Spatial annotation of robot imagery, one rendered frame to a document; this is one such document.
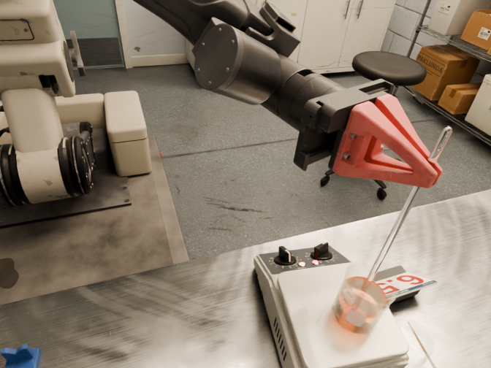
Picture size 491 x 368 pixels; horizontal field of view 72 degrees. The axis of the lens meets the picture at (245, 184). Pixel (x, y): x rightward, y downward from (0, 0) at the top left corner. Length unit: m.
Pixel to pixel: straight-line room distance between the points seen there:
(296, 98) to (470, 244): 0.49
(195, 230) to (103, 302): 1.10
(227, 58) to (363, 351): 0.32
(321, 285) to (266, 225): 1.22
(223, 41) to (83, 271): 0.87
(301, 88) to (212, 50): 0.09
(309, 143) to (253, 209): 1.41
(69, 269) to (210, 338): 0.68
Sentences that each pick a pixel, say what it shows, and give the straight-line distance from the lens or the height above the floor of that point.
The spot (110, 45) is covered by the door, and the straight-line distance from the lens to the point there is 3.21.
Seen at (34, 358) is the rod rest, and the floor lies 0.76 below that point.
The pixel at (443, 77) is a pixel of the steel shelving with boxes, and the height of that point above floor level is 0.31.
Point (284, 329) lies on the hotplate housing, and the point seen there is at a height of 0.82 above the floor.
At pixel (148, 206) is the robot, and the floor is 0.37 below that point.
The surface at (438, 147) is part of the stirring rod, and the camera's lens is 0.28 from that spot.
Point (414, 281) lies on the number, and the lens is 0.58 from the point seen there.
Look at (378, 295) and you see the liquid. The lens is 0.40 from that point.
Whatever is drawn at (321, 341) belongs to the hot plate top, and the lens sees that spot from 0.41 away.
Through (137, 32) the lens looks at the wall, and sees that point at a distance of 3.20.
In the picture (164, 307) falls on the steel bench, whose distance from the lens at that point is 0.51.
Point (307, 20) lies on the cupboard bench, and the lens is 2.96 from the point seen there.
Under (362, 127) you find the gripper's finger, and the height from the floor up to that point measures 1.06.
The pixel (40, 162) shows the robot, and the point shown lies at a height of 0.64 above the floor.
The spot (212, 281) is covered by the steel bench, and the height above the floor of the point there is 0.75.
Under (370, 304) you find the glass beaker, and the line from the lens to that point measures 0.36.
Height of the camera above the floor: 1.19
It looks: 40 degrees down
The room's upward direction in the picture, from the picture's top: 5 degrees clockwise
